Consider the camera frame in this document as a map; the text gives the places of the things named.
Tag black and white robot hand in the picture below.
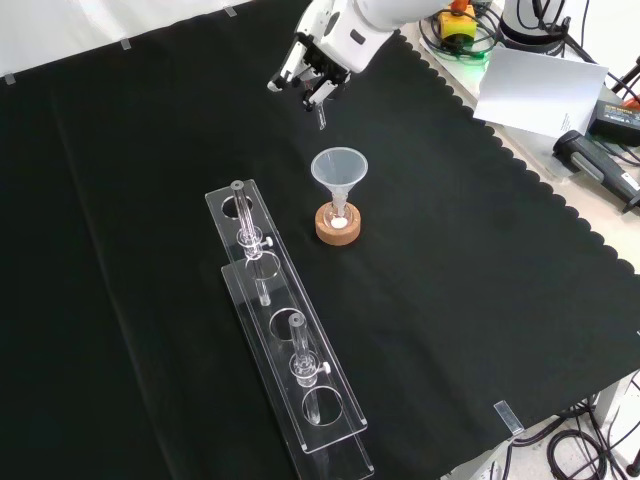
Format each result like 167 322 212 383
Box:
266 0 401 113

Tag translucent plastic funnel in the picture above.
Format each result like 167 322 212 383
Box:
310 146 370 214

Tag small glass round-bottom flask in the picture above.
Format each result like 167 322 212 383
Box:
322 197 355 231

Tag clear acrylic funnel stand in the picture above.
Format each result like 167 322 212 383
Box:
204 178 375 480

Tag yellow stop button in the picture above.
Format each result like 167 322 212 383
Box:
437 0 476 44

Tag pale board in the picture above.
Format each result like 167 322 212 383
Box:
472 46 610 139

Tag black handheld device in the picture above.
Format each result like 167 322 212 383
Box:
552 129 640 214

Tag black bench cloth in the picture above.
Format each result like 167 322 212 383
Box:
0 0 640 480

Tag black power adapter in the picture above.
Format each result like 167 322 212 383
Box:
587 98 640 147

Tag black tripod leg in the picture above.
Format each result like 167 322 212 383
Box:
607 52 640 96

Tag clear plastic clip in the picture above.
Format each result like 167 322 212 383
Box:
493 399 525 434

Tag black cable coil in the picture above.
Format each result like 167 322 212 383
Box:
417 9 501 64

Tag cork ring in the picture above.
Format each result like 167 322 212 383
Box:
314 202 362 247

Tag black cable loops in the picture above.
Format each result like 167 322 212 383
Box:
504 394 640 480

